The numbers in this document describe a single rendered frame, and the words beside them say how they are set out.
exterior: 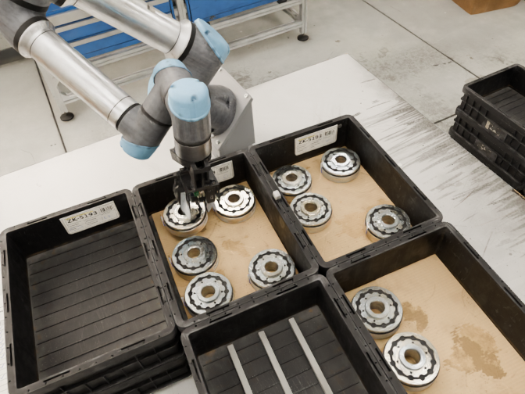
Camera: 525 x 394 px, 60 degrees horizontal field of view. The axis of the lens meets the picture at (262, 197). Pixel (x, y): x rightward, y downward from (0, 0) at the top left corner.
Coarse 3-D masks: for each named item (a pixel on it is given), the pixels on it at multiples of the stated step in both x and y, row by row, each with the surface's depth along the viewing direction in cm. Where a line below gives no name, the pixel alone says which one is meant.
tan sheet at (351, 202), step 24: (312, 168) 123; (360, 168) 122; (312, 192) 118; (336, 192) 117; (360, 192) 117; (336, 216) 112; (360, 216) 112; (312, 240) 108; (336, 240) 108; (360, 240) 107
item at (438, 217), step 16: (304, 128) 119; (272, 144) 116; (256, 160) 112; (400, 176) 107; (416, 192) 103; (288, 208) 102; (432, 208) 100; (416, 224) 97; (432, 224) 97; (304, 240) 96; (384, 240) 95; (320, 256) 93; (352, 256) 93; (320, 272) 93
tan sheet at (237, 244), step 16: (256, 208) 115; (160, 224) 114; (208, 224) 113; (224, 224) 112; (240, 224) 112; (256, 224) 112; (160, 240) 110; (176, 240) 110; (224, 240) 109; (240, 240) 109; (256, 240) 109; (272, 240) 109; (224, 256) 106; (240, 256) 106; (224, 272) 104; (240, 272) 103; (272, 272) 103; (240, 288) 101
